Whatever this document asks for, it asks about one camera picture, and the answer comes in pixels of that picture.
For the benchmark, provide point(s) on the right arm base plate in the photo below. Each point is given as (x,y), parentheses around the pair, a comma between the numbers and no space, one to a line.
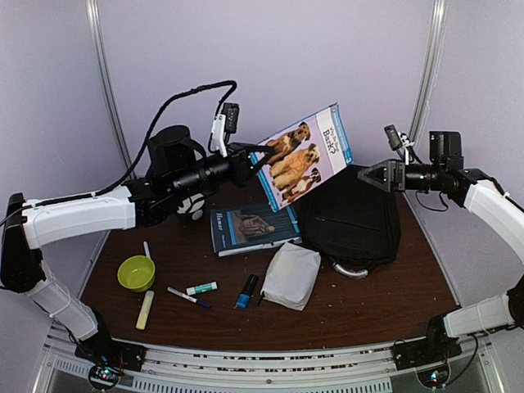
(415,354)

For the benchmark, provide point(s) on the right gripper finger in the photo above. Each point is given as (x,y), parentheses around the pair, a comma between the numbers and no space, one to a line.
(373,181)
(376,170)

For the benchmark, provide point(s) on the white marker behind bowl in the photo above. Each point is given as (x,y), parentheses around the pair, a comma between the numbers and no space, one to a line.
(146,249)

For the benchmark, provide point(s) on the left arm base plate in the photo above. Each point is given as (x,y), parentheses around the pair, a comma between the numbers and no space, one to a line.
(119,355)

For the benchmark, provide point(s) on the aluminium front rail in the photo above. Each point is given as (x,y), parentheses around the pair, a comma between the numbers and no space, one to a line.
(370,368)

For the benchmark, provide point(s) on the blue black highlighter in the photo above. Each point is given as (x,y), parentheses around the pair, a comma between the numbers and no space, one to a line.
(247,291)

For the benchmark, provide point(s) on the black student bag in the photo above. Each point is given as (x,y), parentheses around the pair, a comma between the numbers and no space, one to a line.
(354,226)

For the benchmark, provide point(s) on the dog picture book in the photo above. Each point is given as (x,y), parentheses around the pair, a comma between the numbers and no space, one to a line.
(306,154)

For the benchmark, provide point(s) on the green white glue stick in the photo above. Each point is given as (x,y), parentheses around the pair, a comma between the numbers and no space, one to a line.
(202,288)

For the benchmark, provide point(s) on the yellow highlighter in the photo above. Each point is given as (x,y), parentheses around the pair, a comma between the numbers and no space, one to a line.
(145,310)

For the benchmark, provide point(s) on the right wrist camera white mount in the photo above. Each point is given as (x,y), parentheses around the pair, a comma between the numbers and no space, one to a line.
(400,143)

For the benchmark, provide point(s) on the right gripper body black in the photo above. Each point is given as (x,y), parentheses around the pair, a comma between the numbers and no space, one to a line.
(399,175)

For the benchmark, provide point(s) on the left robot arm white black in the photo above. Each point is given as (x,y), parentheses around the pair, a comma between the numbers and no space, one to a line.
(180,169)

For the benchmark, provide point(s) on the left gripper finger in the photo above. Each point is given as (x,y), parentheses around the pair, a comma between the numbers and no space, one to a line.
(259,153)
(250,146)

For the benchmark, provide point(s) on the left aluminium corner post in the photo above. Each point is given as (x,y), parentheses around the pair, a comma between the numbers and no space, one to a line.
(95,26)

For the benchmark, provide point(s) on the white black ceramic bowl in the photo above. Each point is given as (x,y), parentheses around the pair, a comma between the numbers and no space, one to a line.
(192,208)

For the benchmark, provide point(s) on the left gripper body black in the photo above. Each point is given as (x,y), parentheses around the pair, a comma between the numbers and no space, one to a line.
(238,175)

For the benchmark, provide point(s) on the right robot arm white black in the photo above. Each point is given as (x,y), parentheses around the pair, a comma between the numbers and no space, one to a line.
(479,194)

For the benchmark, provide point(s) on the right aluminium corner post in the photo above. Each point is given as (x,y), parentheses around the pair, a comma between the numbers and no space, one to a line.
(429,71)

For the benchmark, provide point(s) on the green plastic bowl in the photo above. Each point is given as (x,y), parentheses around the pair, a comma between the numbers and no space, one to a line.
(137,273)

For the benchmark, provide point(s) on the blue Hamer book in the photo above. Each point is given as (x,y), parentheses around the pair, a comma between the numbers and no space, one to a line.
(252,228)

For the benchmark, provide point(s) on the white fabric pouch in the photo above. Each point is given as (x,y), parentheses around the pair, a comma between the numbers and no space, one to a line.
(291,275)

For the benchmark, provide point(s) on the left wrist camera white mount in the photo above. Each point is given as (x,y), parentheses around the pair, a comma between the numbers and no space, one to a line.
(224,124)

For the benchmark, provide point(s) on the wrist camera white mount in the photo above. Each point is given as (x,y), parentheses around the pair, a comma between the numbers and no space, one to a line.
(224,124)
(400,143)

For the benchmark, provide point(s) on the white blue pen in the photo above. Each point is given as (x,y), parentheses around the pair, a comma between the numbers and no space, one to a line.
(189,298)

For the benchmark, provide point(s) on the aluminium corner post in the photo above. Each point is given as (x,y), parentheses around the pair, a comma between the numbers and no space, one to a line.
(429,71)
(95,26)

